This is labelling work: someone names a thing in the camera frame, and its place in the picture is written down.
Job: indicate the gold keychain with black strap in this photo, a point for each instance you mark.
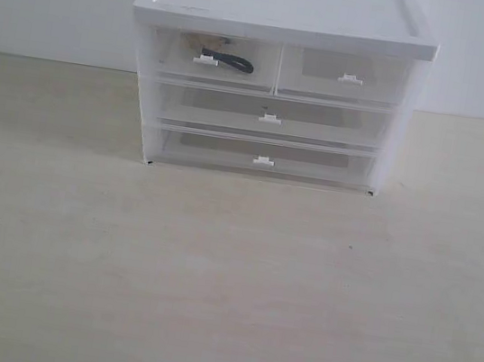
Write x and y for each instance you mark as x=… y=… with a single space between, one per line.
x=210 y=50

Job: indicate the white plastic drawer cabinet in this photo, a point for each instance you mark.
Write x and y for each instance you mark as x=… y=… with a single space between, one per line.
x=394 y=28

